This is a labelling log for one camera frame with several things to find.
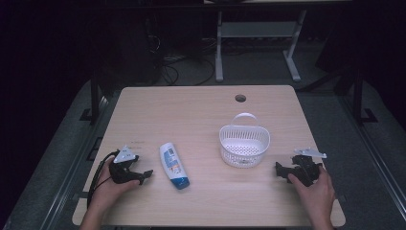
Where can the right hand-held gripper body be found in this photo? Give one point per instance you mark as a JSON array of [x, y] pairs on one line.
[[307, 167]]

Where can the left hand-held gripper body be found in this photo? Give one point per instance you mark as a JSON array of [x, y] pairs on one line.
[[123, 161]]

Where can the white bottle with blue cap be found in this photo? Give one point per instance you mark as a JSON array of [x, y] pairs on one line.
[[173, 164]]

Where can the white plastic basket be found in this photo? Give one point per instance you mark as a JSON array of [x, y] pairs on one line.
[[244, 145]]

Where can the person's right hand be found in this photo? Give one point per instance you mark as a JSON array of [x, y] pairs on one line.
[[316, 196]]

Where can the person's left hand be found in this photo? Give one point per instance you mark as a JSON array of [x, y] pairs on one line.
[[107, 191]]

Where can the black metal stand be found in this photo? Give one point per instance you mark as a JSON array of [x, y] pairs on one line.
[[94, 96], [358, 96]]

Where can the metal floor rail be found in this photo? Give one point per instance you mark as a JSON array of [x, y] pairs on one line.
[[68, 179], [379, 166]]

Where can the grey metal desk frame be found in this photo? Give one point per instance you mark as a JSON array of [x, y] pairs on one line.
[[255, 30]]

